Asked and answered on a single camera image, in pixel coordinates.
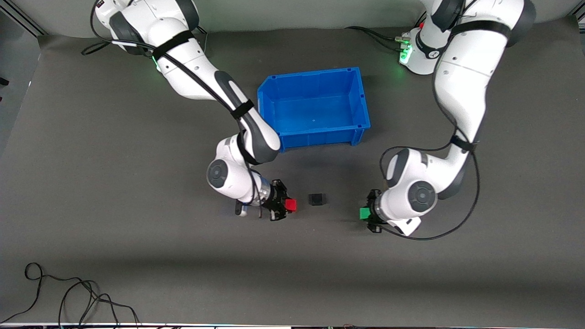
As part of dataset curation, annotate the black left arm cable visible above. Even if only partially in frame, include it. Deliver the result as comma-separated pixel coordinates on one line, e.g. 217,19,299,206
379,0,480,241

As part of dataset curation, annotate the loose black cable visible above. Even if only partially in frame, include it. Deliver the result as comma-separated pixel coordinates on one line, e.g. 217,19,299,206
0,262,140,328

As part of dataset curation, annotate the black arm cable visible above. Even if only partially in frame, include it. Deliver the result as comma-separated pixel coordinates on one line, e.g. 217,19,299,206
81,0,266,207
379,0,480,241

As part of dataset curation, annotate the black left base cable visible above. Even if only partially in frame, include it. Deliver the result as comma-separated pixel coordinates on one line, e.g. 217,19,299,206
345,26,410,52

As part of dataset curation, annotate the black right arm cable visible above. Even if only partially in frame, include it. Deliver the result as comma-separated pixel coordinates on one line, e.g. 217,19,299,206
81,0,266,207

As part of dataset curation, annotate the blue plastic storage bin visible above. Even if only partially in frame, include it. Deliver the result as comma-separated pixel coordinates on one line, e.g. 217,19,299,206
257,67,372,153

